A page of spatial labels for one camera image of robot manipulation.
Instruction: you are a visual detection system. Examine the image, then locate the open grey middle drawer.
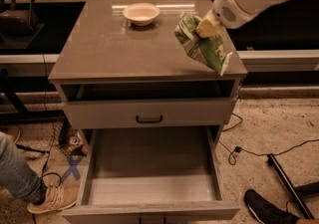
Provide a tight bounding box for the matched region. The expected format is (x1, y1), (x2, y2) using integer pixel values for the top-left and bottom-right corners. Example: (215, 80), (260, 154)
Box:
(63, 126), (239, 224)

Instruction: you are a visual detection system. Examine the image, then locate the grey top drawer front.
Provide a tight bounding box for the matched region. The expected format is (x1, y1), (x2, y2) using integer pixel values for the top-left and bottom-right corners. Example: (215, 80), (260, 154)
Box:
(63, 98), (235, 129)

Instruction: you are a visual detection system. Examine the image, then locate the black chair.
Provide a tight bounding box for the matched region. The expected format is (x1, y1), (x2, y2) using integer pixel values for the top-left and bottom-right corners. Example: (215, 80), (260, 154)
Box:
(0, 0), (45, 50)

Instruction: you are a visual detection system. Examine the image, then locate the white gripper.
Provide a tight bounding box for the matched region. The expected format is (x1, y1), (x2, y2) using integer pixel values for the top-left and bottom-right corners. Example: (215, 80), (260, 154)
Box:
(195, 0), (265, 38)

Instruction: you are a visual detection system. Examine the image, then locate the black drawer handle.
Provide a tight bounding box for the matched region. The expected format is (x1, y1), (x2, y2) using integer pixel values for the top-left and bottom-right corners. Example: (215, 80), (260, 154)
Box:
(136, 115), (163, 123)

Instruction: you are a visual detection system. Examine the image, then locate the blue jeans leg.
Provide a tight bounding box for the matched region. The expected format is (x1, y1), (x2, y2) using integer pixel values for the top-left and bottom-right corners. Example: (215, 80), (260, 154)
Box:
(0, 132), (47, 204)

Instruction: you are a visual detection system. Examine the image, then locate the black shoe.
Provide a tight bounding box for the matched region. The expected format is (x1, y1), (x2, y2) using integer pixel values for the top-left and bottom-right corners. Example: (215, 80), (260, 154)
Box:
(244, 189), (299, 224)

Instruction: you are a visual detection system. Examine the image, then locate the tan sneaker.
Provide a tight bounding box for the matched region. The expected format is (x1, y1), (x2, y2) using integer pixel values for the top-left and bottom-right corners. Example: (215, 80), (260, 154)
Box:
(27, 186), (79, 214)

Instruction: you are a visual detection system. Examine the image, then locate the grey drawer cabinet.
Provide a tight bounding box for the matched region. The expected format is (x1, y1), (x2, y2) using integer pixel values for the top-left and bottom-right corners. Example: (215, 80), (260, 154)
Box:
(48, 0), (248, 224)

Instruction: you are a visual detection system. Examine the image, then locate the green jalapeno chip bag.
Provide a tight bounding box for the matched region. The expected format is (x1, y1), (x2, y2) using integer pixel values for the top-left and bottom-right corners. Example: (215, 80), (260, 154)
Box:
(174, 13), (232, 76)

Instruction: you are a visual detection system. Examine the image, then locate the black metal stand leg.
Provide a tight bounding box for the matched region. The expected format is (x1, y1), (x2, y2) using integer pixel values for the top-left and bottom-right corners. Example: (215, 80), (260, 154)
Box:
(267, 153), (319, 219)

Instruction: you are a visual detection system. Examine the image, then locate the black floor cable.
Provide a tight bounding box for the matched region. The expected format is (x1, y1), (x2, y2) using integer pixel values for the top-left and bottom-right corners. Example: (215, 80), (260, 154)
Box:
(217, 112), (319, 166)

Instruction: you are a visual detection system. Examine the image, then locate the wire basket with cans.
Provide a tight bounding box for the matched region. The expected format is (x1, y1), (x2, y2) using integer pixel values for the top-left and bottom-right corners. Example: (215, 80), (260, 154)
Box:
(51, 116), (88, 156)

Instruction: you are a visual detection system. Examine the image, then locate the white paper bowl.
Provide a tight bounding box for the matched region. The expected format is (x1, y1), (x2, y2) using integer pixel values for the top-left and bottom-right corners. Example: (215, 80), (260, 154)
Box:
(123, 3), (160, 26)

